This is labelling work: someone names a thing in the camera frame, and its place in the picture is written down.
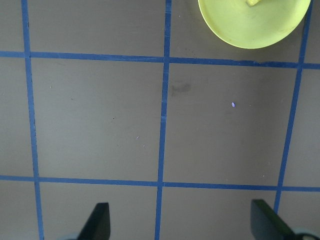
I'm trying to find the yellow plate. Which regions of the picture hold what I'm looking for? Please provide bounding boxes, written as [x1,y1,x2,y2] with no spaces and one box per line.
[197,0,312,50]

